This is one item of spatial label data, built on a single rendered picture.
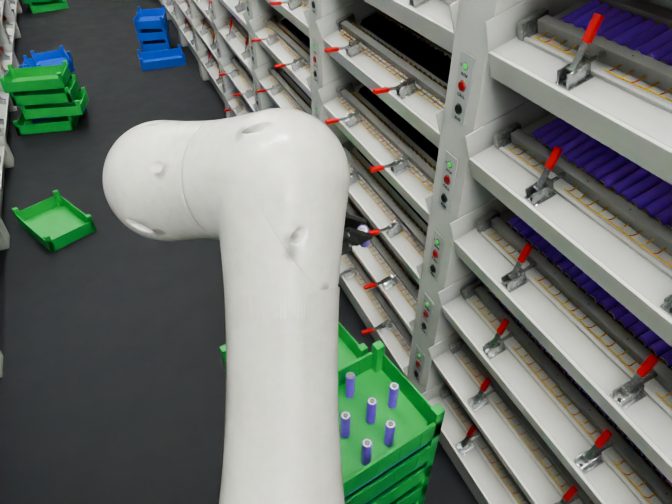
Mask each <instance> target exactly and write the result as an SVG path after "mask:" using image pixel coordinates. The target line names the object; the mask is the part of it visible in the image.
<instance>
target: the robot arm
mask: <svg viewBox="0 0 672 504"><path fill-rule="evenodd" d="M349 185H350V170H349V164H348V160H347V156H346V153H345V151H344V149H343V147H342V145H341V143H340V141H339V140H338V138H337V137H336V136H335V134H334V133H333V132H332V131H331V130H330V129H329V128H328V127H327V126H326V125H325V124H324V123H323V122H321V121H320V120H318V119H317V118H315V117H313V116H311V115H309V114H307V113H305V112H302V111H299V110H295V109H288V108H272V109H266V110H262V111H258V112H254V113H250V114H245V115H241V116H236V117H231V118H225V119H219V120H208V121H172V120H155V121H150V122H146V123H142V124H140V125H137V126H135V127H133V128H131V129H130V130H128V131H127V132H125V133H124V134H123V135H122V136H121V137H120V138H119V139H118V140H117V141H116V142H115V143H114V145H113V146H112V147H111V149H110V151H109V153H108V155H107V157H106V160H105V163H104V168H103V189H104V193H105V197H106V199H107V202H108V204H109V206H110V208H111V210H112V211H113V213H114V214H115V215H116V217H117V218H118V219H119V220H120V221H121V222H122V223H123V224H124V225H125V226H126V227H128V228H129V229H130V230H132V231H133V232H135V233H137V234H139V235H141V236H144V237H146V238H149V239H153V240H158V241H179V240H189V239H214V240H220V248H221V258H222V270H223V282H224V299H225V327H226V404H225V432H224V452H223V466H222V477H221V487H220V497H219V504H345V498H344V488H343V476H342V464H341V449H340V432H339V407H338V319H339V293H340V287H338V284H339V275H340V265H341V256H342V255H344V254H346V253H348V252H349V251H351V250H352V247H353V246H358V245H360V244H362V243H364V242H366V241H368V240H370V239H372V235H371V234H370V233H367V232H364V231H361V230H357V228H358V226H360V225H365V224H367V222H366V219H364V218H360V217H357V216H353V215H349V214H348V212H346V208H347V201H348V193H349Z"/></svg>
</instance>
